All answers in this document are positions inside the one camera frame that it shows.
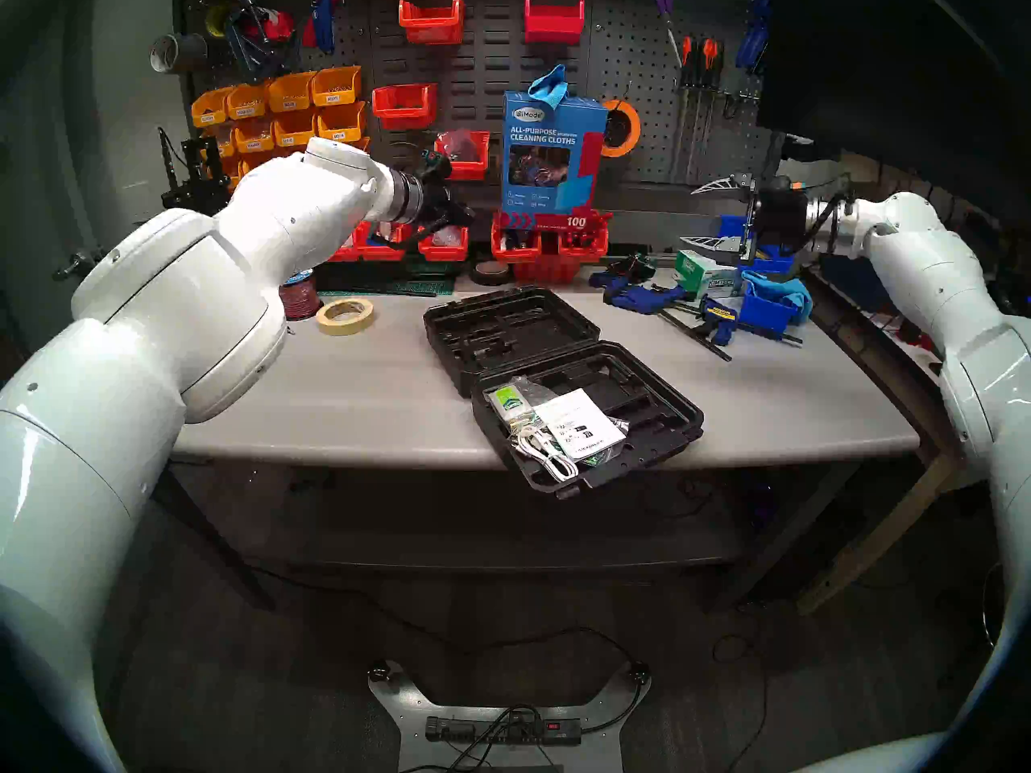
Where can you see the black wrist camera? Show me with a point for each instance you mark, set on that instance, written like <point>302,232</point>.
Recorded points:
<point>785,192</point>
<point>436,163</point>

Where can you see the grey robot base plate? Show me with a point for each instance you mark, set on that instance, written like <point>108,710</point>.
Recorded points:
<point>411,707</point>

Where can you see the green white packet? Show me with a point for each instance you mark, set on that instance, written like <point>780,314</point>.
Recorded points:
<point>509,403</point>

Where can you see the blue cloth in dispenser box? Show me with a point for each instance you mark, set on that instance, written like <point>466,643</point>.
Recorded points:
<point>549,87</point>

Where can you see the blue microfiber cloth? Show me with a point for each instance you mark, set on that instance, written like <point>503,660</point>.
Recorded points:
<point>793,292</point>

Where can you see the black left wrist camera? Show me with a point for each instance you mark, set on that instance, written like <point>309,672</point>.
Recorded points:
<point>436,163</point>

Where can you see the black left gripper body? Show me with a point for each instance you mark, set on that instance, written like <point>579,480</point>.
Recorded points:
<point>447,204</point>

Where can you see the grey workbench lower shelf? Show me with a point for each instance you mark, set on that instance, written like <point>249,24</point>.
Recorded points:
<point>499,530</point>

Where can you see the beige side desk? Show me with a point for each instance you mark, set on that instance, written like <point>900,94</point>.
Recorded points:
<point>878,530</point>

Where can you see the orange plastic bin with bag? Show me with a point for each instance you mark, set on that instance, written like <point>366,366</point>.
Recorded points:
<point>475,167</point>

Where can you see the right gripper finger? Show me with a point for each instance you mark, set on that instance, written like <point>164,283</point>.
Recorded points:
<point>725,185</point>
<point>717,246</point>

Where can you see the blue yellow bar clamp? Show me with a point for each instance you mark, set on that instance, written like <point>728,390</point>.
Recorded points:
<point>717,316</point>

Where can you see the white green tissue box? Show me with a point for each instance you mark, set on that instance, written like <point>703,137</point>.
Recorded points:
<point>701,279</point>

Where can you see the white instruction booklet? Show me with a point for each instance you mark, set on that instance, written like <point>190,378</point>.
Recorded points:
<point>584,425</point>

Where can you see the beige masking tape roll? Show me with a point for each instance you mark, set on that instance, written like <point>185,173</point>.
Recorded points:
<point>326,322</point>

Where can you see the large blue plastic bin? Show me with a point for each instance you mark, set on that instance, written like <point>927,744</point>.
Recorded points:
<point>730,227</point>

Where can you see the black tape roll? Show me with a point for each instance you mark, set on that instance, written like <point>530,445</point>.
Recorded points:
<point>490,283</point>

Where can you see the black metal tool stand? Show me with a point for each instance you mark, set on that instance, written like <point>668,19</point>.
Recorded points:
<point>193,188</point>

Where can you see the green cutting mat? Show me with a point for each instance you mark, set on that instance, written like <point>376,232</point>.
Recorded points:
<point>403,287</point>

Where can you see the small black electronic module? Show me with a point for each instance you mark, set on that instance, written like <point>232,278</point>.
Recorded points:
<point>640,264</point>

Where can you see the small blue plastic bin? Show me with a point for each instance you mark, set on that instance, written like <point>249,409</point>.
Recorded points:
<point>761,312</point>

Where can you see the red parts bin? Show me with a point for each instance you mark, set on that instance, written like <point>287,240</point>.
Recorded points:
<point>383,254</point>
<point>584,252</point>
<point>348,252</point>
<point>515,252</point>
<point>443,254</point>

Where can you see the blue cleaning cloths box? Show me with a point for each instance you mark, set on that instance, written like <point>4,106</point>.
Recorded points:
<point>552,147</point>

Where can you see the grey pegboard panel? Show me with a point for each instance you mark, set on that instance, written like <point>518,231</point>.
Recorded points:
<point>628,55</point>

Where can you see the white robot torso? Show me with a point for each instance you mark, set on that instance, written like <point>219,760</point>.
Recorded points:
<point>886,762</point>

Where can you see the black monitor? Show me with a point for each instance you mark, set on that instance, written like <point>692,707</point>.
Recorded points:
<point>886,55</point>

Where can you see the orange black screwdriver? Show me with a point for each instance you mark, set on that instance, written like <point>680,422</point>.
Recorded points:
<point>715,59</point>
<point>704,59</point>
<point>686,59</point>

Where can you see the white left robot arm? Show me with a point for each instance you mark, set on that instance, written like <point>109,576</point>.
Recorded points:
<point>161,336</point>

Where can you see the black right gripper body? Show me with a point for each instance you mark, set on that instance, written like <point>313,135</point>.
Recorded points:
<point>781,228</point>

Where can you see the yellow storage bins rack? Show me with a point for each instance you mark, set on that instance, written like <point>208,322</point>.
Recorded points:
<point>354,47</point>

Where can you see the black power strip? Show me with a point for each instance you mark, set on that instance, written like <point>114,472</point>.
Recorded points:
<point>475,731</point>

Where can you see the yellow tape roll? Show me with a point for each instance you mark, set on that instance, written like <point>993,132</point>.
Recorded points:
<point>213,22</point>

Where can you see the grey pipe piece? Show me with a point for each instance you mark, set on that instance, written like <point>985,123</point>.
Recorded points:
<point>187,51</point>

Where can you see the black plastic tool box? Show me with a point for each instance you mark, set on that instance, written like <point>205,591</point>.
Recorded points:
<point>515,336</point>

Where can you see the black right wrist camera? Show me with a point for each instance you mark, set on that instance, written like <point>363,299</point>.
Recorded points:
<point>785,192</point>

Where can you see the large red wall bins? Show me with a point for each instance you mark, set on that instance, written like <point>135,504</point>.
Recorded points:
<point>491,63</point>

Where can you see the black base caster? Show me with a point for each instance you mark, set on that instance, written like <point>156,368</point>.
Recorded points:
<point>378,671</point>
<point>639,672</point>

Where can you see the grey gear puller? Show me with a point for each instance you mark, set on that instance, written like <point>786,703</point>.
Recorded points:
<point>244,55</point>

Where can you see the red plastic bin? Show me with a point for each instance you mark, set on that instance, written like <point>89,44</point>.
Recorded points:
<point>554,26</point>

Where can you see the orange tape reel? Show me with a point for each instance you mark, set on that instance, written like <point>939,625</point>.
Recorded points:
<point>636,131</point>

